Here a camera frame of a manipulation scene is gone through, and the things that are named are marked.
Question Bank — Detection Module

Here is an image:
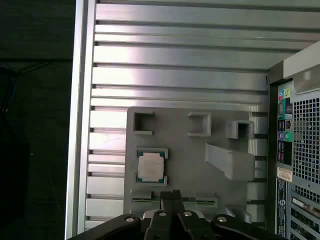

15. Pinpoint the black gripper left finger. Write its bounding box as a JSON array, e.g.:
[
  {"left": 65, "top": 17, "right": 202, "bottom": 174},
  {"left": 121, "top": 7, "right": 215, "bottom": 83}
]
[{"left": 71, "top": 190, "right": 174, "bottom": 240}]

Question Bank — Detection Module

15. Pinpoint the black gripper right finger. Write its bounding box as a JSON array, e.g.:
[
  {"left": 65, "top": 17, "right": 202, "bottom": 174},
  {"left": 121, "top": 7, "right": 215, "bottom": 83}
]
[{"left": 172, "top": 189, "right": 284, "bottom": 240}]

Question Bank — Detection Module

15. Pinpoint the silver green CPU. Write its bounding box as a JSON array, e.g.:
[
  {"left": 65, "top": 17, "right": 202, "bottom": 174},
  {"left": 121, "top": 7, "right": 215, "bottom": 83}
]
[{"left": 135, "top": 148, "right": 169, "bottom": 185}]

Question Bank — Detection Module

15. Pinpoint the green RAM stick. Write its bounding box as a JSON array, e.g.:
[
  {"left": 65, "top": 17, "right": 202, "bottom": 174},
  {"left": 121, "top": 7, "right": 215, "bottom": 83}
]
[{"left": 132, "top": 197, "right": 216, "bottom": 204}]

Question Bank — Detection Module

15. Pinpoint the grey plastic parts rack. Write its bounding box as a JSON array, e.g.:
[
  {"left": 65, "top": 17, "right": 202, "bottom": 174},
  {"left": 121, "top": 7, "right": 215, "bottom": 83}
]
[{"left": 123, "top": 106, "right": 270, "bottom": 224}]

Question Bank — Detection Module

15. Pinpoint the grey black PC case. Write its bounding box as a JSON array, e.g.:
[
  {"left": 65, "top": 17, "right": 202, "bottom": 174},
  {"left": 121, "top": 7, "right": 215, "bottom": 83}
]
[{"left": 265, "top": 39, "right": 320, "bottom": 240}]

